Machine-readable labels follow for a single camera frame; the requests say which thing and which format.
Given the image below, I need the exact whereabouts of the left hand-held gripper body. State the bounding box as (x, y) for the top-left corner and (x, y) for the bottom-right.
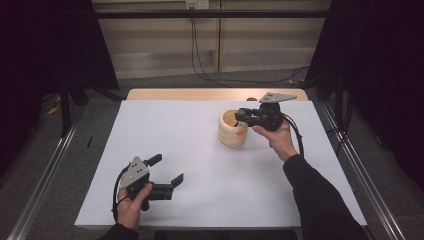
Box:
(118, 155), (175, 212)

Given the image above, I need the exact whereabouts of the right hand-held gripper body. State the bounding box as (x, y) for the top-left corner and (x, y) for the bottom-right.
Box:
(252, 91), (298, 132)

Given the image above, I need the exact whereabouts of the cream ribbed pen holder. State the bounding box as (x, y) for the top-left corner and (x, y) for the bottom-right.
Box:
(217, 108), (251, 148)

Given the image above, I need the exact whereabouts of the person's right hand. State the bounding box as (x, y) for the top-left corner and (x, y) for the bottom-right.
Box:
(251, 120), (299, 164)

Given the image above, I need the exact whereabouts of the person's left hand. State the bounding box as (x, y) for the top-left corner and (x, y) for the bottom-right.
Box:
(116, 182), (154, 232)

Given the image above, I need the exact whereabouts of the white table mat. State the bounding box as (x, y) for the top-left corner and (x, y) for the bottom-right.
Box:
(73, 99), (368, 230)

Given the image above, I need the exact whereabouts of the black metal stand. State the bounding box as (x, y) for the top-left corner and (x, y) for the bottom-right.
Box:
(59, 75), (73, 138)

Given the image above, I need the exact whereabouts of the yellow floor marker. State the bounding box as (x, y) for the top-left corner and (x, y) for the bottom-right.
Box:
(46, 103), (62, 116)

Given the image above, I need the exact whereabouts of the black curtain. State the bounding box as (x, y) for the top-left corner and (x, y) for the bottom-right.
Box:
(0, 0), (120, 174)
(305, 0), (424, 183)

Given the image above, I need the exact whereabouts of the left hand-held gripper cable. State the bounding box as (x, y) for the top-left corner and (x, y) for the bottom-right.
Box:
(111, 166), (132, 224)

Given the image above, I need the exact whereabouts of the hand-held gripper cable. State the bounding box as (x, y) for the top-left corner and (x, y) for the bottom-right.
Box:
(111, 166), (132, 224)
(281, 112), (305, 159)

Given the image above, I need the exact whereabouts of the black wall cable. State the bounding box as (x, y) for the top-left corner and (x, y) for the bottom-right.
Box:
(192, 16), (311, 85)
(190, 16), (234, 89)

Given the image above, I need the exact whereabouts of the right hand-held gripper cable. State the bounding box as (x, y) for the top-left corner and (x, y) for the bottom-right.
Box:
(281, 112), (305, 159)

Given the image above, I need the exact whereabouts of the aluminium floor rail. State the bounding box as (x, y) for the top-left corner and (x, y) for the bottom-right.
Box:
(6, 105), (87, 240)
(319, 100), (407, 240)

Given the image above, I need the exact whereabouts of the black horizontal frame bar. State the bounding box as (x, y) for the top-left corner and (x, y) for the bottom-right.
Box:
(94, 9), (332, 20)

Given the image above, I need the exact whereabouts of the white wall socket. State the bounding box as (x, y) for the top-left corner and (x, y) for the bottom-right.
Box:
(185, 0), (211, 10)

